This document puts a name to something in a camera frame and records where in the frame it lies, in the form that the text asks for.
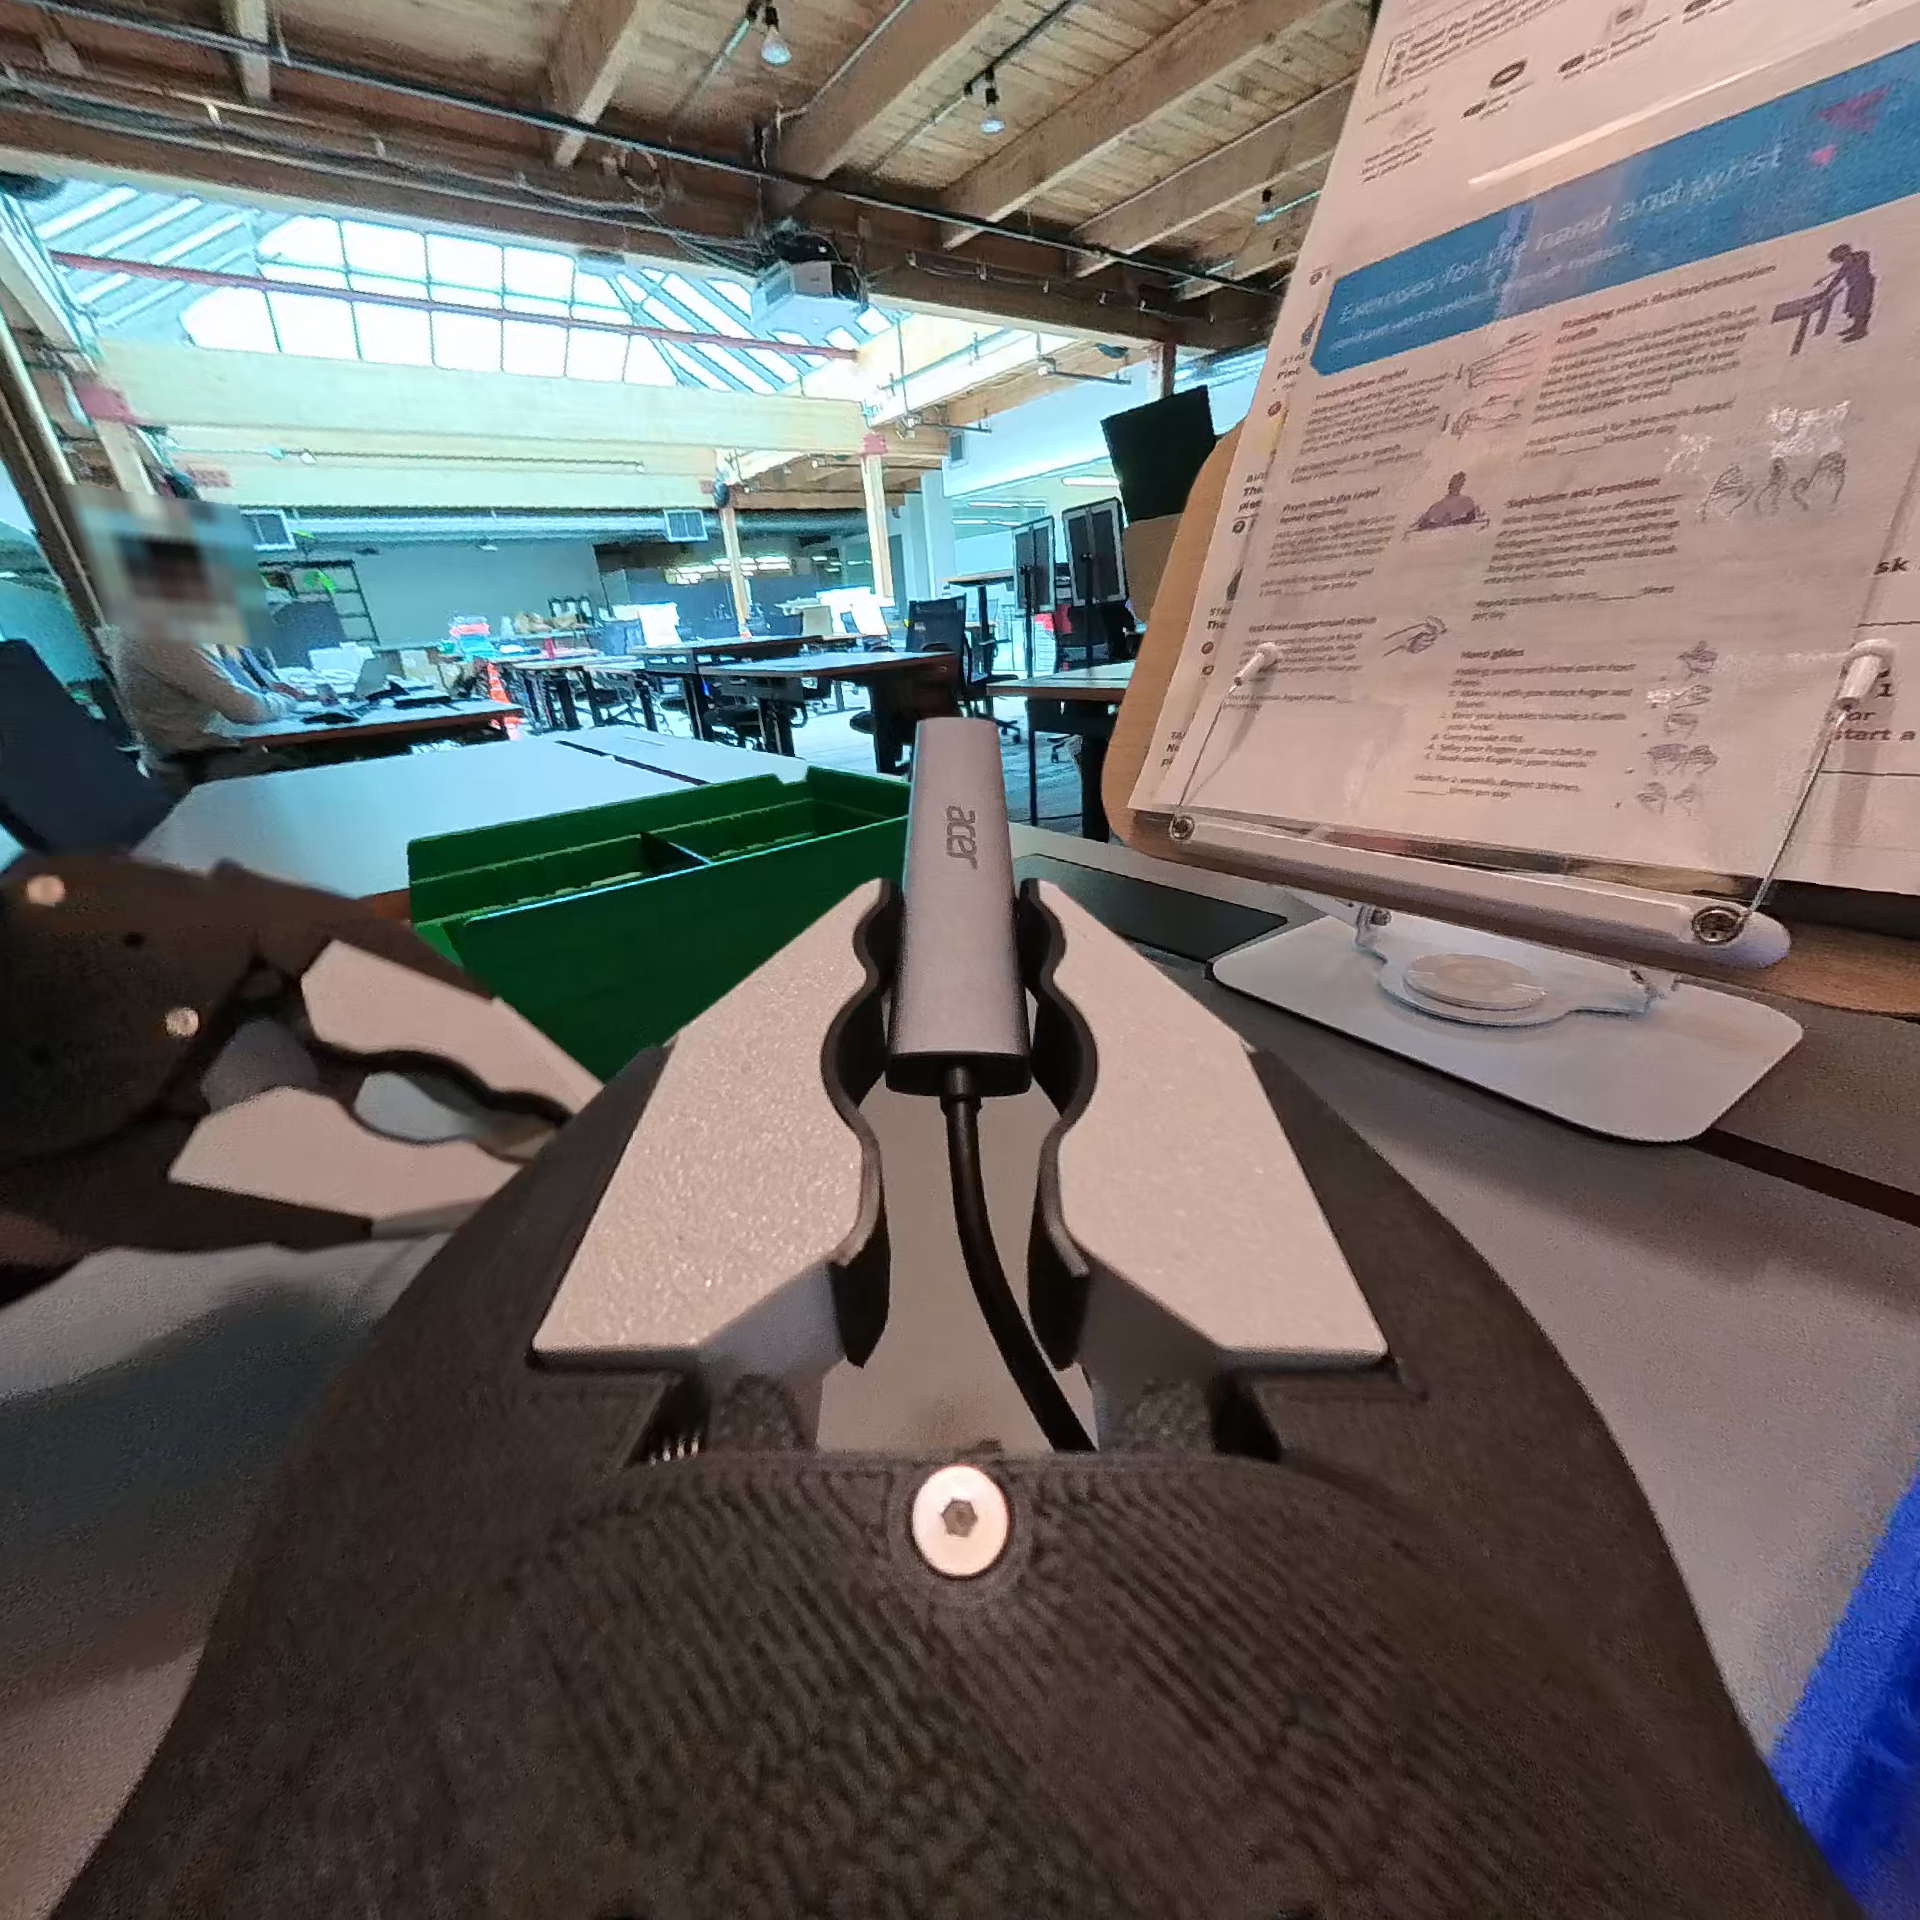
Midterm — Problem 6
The green plastic bin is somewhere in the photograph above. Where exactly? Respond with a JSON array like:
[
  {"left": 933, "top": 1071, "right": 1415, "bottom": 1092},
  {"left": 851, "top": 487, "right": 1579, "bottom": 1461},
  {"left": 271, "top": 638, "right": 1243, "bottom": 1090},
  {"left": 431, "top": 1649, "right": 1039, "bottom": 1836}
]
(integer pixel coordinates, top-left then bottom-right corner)
[{"left": 406, "top": 765, "right": 916, "bottom": 1085}]

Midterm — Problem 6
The black office chair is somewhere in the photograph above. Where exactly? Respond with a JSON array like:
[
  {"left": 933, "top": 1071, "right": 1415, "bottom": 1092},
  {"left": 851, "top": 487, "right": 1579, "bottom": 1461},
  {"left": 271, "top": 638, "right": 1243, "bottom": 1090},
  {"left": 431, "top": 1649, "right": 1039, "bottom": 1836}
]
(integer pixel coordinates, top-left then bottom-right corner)
[{"left": 902, "top": 594, "right": 1023, "bottom": 740}]

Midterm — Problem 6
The blue plastic bin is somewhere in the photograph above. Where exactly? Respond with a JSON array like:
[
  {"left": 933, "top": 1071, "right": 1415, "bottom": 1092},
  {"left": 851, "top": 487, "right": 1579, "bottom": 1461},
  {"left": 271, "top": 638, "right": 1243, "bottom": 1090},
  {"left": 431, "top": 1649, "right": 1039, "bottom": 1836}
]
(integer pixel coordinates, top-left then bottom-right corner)
[{"left": 1766, "top": 1505, "right": 1920, "bottom": 1920}]

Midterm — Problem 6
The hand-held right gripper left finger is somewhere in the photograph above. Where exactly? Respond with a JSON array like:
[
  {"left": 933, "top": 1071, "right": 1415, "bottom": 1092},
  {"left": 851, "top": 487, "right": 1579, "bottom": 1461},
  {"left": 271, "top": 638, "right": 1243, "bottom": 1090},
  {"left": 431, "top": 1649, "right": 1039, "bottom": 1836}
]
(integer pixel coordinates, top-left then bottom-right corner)
[{"left": 528, "top": 877, "right": 899, "bottom": 1420}]

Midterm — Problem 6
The black standing panel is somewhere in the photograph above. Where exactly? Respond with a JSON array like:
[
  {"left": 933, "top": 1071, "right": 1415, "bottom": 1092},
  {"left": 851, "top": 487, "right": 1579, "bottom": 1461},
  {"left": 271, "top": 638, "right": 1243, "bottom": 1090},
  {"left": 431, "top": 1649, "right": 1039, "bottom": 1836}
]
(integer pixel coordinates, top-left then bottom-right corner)
[{"left": 1102, "top": 385, "right": 1215, "bottom": 485}]

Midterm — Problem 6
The white ceiling unit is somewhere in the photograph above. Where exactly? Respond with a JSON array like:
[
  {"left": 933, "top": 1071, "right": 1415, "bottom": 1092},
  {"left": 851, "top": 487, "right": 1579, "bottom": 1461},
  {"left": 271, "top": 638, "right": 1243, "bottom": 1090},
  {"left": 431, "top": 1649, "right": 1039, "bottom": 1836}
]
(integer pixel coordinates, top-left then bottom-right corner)
[{"left": 748, "top": 255, "right": 876, "bottom": 345}]

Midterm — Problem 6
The dark wooden desk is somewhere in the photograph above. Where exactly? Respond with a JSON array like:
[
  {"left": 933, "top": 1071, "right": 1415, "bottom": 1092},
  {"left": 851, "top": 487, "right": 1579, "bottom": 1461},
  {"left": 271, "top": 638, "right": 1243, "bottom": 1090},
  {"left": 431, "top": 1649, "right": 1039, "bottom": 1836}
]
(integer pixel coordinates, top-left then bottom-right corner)
[{"left": 641, "top": 644, "right": 963, "bottom": 754}]

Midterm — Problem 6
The grey usb hub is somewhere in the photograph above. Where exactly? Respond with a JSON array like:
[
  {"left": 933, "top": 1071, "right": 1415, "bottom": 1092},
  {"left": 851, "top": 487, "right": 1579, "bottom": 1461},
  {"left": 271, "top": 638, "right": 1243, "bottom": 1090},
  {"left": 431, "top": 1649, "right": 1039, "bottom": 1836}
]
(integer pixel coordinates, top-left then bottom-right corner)
[{"left": 884, "top": 717, "right": 1039, "bottom": 1097}]

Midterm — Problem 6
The blue header exercise sheet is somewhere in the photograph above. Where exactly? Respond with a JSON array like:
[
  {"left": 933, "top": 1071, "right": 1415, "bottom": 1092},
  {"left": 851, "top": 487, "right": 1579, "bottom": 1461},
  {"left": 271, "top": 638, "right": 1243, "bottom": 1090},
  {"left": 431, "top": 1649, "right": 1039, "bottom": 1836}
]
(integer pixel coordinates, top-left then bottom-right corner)
[{"left": 1127, "top": 30, "right": 1920, "bottom": 888}]

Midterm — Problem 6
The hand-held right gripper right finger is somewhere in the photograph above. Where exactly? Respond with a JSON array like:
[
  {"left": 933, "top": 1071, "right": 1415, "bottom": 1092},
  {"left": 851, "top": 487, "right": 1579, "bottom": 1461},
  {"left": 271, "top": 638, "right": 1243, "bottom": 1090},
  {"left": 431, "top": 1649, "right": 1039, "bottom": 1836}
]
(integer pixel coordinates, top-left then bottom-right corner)
[{"left": 1019, "top": 877, "right": 1390, "bottom": 1374}]

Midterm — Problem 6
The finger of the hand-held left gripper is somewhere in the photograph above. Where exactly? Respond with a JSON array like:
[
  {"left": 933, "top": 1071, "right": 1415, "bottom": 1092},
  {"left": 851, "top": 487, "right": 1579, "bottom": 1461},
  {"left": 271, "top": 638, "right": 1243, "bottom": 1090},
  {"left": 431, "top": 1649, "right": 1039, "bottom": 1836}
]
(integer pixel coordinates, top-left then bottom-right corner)
[
  {"left": 297, "top": 934, "right": 605, "bottom": 1122},
  {"left": 165, "top": 1084, "right": 521, "bottom": 1252}
]

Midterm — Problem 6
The dark chair back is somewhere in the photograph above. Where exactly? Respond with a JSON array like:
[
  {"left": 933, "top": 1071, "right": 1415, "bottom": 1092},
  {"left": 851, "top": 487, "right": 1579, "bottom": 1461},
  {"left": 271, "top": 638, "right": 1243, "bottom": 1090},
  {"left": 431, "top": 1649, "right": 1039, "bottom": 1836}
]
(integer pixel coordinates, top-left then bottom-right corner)
[{"left": 0, "top": 638, "right": 184, "bottom": 858}]

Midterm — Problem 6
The black table cable cover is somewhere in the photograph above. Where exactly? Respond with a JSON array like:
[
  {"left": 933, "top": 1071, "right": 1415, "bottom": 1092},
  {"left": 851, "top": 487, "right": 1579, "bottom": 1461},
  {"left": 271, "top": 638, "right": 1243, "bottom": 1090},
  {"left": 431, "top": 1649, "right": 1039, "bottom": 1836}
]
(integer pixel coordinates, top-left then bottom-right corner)
[{"left": 1012, "top": 853, "right": 1296, "bottom": 974}]

